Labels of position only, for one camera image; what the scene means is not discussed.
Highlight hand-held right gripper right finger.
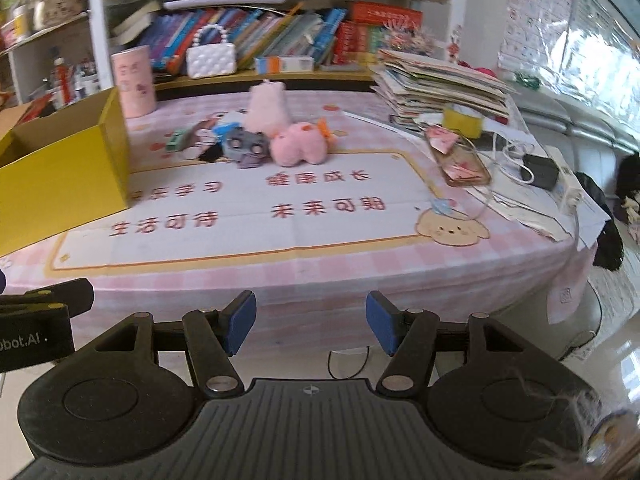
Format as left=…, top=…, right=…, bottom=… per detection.
left=366, top=290, right=533, bottom=397

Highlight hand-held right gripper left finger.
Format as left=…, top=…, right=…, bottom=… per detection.
left=92, top=290, right=258, bottom=396

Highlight yellow cardboard box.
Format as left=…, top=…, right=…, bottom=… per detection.
left=0, top=87, right=132, bottom=258

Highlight pink plush toy orange bow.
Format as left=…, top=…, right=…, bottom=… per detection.
left=269, top=119, right=333, bottom=167

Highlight pale pink plush toy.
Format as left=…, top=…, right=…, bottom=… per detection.
left=248, top=80, right=293, bottom=136

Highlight pink printed table mat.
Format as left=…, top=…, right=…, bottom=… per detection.
left=0, top=87, right=613, bottom=361

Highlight grey toy car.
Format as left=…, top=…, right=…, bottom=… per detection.
left=222, top=127, right=271, bottom=168

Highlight loose white papers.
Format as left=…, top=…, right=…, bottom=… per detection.
left=480, top=125, right=613, bottom=241

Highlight pink folded paper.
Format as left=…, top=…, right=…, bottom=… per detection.
left=425, top=125, right=457, bottom=153

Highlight black charger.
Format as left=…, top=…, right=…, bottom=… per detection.
left=520, top=154, right=560, bottom=191

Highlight white power strip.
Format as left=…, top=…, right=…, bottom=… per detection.
left=542, top=145, right=586, bottom=216

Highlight black cloth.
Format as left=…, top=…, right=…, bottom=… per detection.
left=575, top=172, right=625, bottom=271

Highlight stack of books and papers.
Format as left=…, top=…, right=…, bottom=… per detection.
left=371, top=49, right=518, bottom=128

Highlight pen holder with pens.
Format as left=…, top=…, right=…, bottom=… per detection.
left=45, top=47, right=101, bottom=106

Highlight pink cylindrical container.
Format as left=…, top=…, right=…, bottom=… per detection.
left=111, top=45, right=157, bottom=118

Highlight orange white small box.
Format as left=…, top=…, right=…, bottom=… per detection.
left=255, top=55, right=315, bottom=73

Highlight white desk shelf unit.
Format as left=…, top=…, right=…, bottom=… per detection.
left=0, top=10, right=113, bottom=111

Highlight red boxed book set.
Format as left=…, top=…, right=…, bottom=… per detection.
left=334, top=2, right=423, bottom=66

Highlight row of colourful books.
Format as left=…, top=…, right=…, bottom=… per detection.
left=112, top=5, right=351, bottom=73

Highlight thick white book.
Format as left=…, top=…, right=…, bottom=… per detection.
left=110, top=2, right=163, bottom=46

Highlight black cable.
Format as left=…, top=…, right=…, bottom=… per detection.
left=327, top=347, right=371, bottom=380

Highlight white cable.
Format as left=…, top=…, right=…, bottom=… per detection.
left=465, top=132, right=538, bottom=221

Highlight white quilted pearl-handle handbag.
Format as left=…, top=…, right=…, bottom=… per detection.
left=186, top=24, right=237, bottom=79

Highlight pink chart wall poster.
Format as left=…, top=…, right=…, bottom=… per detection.
left=497, top=0, right=573, bottom=73

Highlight plastic covered wall poster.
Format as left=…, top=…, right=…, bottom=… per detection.
left=570, top=0, right=640, bottom=126

